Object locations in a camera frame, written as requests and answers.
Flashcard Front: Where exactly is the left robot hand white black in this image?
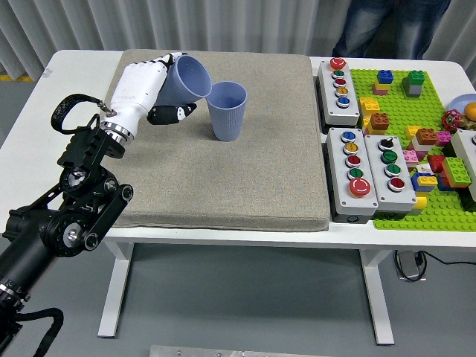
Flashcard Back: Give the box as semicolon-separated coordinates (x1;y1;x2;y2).
105;51;199;132

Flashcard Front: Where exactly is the blue ribbed cup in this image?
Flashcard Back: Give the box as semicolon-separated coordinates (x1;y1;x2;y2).
206;81;248;142
158;54;213;109

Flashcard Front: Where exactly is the grey-brown mat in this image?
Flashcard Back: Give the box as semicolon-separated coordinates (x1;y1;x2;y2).
106;49;331;232

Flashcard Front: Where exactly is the grey five-button control box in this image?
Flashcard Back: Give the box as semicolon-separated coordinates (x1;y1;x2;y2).
326;127;379;224
317;57;361;126

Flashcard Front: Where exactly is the white table leg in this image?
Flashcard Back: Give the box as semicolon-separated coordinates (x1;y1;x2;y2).
97;241;135;338
358;248;395;345

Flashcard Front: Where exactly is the person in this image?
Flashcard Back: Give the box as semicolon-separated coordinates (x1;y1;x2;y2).
332;0;451;60

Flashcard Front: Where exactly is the brown toy brick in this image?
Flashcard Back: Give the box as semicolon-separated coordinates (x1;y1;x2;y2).
414;127;439;146
369;112;391;132

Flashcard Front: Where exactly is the green toy brick baseplate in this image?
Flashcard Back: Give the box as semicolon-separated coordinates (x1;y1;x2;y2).
349;68;476;232

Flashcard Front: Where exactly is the grey control box selector knob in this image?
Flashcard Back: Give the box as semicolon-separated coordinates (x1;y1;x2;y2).
364;134;417;220

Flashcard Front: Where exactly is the silver metal plate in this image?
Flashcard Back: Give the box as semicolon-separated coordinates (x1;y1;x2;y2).
149;344;330;357

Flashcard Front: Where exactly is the yellow round toy brick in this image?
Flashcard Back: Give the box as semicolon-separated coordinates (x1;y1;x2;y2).
410;196;428;217

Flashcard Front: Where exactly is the red toy brick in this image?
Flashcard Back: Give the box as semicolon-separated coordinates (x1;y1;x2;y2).
427;155;447;174

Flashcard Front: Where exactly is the red toy valve wheel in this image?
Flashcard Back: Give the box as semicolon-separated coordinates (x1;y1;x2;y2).
441;109;463;132

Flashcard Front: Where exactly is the lavender plate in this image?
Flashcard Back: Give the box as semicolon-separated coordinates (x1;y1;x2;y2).
447;93;476;117

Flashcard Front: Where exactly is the grey power adapter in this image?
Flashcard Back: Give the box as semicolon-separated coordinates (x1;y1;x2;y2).
394;249;428;282

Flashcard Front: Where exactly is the large green toy brick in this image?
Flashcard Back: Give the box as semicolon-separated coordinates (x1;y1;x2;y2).
441;156;472;183

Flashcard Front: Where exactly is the white box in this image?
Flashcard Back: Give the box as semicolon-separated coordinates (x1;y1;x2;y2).
449;129;476;204

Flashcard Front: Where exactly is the orange toy brick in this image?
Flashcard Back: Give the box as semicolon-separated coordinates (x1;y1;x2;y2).
446;174;472;189

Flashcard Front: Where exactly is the black power cable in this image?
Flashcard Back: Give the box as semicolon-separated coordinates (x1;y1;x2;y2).
418;250;476;267

